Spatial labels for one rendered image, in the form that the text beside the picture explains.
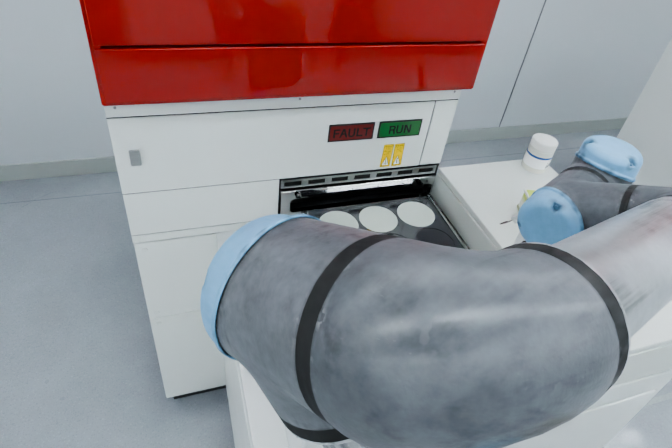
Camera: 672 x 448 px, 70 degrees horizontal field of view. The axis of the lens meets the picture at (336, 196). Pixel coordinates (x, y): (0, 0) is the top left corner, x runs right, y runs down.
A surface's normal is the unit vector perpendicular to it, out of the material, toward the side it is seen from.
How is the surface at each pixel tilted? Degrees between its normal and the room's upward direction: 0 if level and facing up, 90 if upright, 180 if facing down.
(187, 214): 90
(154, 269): 90
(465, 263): 13
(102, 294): 0
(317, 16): 90
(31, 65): 90
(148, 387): 0
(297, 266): 38
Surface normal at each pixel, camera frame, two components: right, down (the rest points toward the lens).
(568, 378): 0.35, 0.11
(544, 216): -0.72, 0.38
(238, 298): -0.72, -0.20
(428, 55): 0.30, 0.62
